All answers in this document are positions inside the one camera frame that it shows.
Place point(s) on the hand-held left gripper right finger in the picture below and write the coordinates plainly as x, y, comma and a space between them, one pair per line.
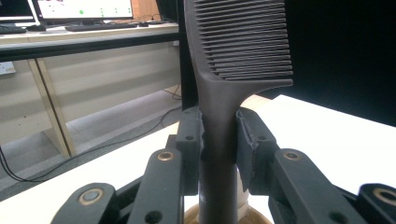
255, 143

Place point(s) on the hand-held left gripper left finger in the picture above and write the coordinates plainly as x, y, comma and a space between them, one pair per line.
190, 140

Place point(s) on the brown cup with small figure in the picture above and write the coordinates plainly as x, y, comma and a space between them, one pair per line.
191, 218

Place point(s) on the white table sheet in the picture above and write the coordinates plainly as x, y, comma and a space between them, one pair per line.
327, 149

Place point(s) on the light wooden desk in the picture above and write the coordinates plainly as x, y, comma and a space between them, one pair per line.
109, 81

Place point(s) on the black curtain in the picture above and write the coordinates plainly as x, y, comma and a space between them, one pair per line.
342, 56

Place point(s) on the long black keyboard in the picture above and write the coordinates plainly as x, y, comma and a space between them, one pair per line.
99, 27

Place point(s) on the black horizontal bar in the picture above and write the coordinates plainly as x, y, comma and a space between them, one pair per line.
77, 45

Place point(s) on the large computer monitor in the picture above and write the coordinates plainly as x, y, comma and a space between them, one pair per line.
87, 8

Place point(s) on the pale paper label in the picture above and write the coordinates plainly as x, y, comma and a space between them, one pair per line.
7, 67

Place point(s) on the short black keyboard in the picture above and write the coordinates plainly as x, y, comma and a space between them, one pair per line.
11, 29

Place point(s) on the small computer monitor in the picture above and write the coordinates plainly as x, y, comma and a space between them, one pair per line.
15, 9

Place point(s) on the black upright post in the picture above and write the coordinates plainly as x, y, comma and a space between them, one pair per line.
186, 62

